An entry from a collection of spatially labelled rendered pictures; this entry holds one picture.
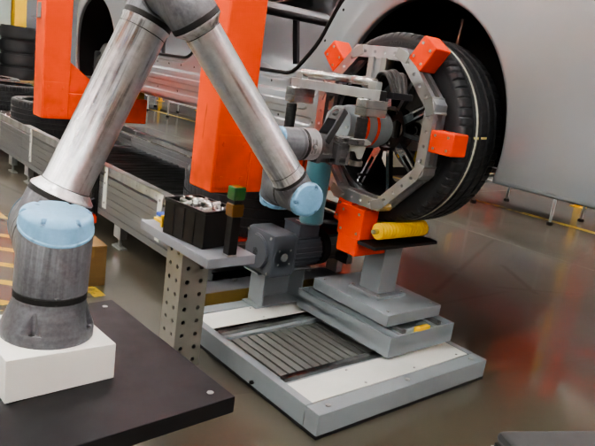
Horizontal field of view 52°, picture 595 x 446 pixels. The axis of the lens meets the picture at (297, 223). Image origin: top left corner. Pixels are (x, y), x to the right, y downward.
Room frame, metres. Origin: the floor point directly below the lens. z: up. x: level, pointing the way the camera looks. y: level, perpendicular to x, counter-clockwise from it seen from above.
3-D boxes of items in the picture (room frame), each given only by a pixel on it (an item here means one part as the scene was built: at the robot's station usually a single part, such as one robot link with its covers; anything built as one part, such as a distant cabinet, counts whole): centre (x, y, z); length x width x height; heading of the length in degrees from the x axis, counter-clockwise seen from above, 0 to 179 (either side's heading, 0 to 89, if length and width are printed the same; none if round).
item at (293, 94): (2.15, 0.05, 0.93); 0.09 x 0.05 x 0.05; 131
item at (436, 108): (2.16, -0.21, 0.85); 0.54 x 0.07 x 0.54; 41
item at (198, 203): (1.87, 0.30, 0.51); 0.20 x 0.14 x 0.13; 50
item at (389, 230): (2.13, -0.37, 0.51); 0.29 x 0.06 x 0.06; 131
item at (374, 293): (2.27, -0.34, 0.32); 0.40 x 0.30 x 0.28; 41
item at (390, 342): (2.27, -0.34, 0.13); 0.50 x 0.36 x 0.10; 41
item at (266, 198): (1.67, 0.07, 0.69); 0.12 x 0.09 x 0.12; 30
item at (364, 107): (1.89, -0.17, 0.93); 0.09 x 0.05 x 0.05; 131
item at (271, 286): (2.39, -0.01, 0.26); 0.42 x 0.18 x 0.35; 131
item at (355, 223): (2.18, -0.24, 0.48); 0.16 x 0.12 x 0.17; 131
